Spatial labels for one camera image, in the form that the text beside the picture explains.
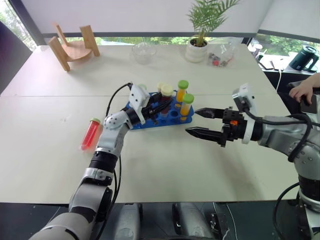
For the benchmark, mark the grey rounded shape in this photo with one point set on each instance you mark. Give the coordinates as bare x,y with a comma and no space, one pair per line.
190,222

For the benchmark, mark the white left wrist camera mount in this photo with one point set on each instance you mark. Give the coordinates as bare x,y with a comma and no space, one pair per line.
137,98

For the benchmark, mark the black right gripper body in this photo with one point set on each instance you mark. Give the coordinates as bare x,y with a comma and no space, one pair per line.
230,117

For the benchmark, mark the person's bare hand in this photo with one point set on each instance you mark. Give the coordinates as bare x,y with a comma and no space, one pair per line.
305,91

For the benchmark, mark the dark red tube cream cap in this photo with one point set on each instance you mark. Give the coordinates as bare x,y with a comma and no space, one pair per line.
166,90

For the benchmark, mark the small black box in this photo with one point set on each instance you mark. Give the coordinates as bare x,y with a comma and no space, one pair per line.
218,223

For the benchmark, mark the red tube green cap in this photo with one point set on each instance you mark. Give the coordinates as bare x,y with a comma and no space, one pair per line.
90,135

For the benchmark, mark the clear plastic bag with parts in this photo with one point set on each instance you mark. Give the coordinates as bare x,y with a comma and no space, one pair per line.
220,58

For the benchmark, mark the blue test tube rack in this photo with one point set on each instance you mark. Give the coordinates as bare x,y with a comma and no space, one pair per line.
175,118

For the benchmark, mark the white plant pot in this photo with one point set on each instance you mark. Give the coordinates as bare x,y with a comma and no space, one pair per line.
196,53

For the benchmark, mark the person's bare forearm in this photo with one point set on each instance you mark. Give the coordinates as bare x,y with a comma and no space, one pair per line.
315,81

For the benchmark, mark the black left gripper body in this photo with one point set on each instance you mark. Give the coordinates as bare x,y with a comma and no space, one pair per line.
149,110

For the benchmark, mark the black handheld device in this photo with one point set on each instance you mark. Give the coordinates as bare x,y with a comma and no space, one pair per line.
309,106

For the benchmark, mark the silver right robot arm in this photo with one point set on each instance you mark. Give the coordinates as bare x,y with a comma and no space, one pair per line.
275,132

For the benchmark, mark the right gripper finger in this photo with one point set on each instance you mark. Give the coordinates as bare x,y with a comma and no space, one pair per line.
207,135
210,113

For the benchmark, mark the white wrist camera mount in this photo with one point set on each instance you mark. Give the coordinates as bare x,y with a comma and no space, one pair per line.
137,98
246,93

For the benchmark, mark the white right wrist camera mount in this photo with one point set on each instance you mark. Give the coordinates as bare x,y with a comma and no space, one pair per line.
246,93

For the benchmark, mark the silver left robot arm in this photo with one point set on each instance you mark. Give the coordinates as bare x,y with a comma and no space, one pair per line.
110,140

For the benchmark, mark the wooden stand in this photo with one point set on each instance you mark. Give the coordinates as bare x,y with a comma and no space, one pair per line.
75,50

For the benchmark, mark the dark green kettle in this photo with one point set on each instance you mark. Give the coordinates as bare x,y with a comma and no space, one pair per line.
303,58

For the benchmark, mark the yellow tube green cap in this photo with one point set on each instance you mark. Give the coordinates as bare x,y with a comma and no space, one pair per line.
185,110

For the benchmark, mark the orange tube green cap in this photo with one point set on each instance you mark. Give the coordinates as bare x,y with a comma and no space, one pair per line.
180,96

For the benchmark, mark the clear glass bowl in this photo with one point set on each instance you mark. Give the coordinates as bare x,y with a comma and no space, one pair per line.
140,58

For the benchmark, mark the green palm plant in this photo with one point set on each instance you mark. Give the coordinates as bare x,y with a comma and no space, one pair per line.
207,15

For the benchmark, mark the cream capped test tube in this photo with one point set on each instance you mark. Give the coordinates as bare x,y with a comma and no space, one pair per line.
160,86

